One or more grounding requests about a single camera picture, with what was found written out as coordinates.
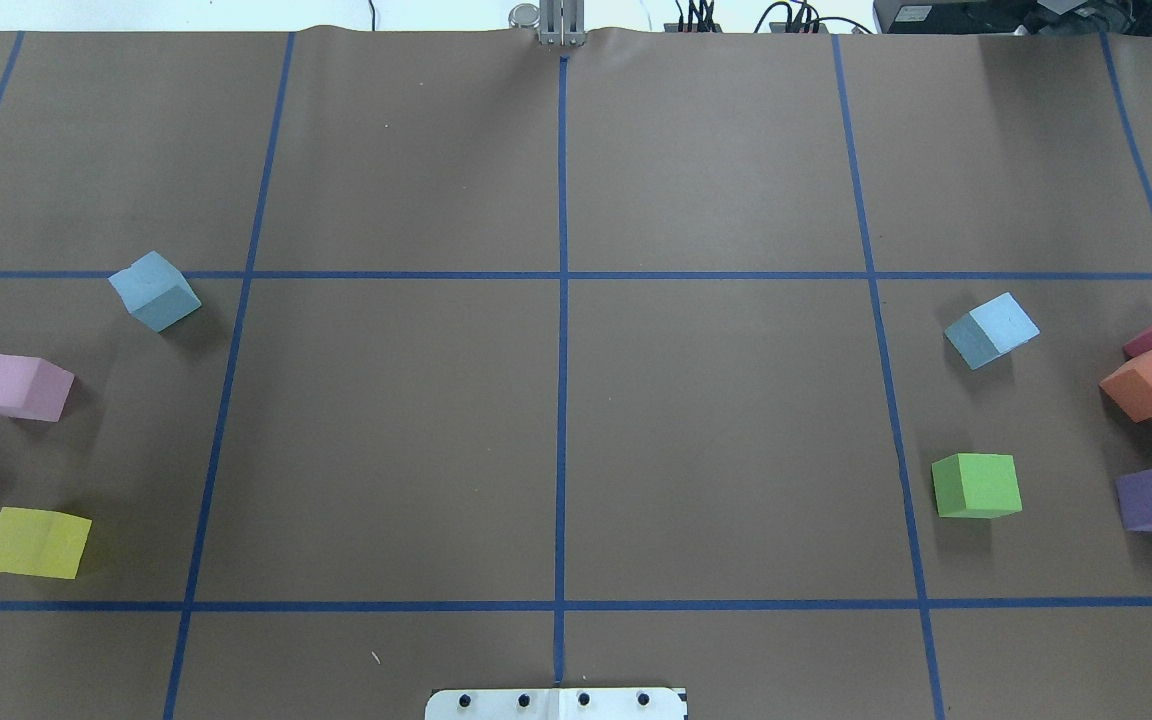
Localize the yellow foam block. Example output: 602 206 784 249
0 507 92 579

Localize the aluminium frame post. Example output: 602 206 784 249
536 0 588 47

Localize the green foam block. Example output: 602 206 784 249
931 454 1023 520

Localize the light pink foam block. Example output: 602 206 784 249
0 354 76 420

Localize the light blue block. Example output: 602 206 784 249
108 251 202 333
943 291 1041 370

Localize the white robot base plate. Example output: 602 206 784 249
424 687 689 719

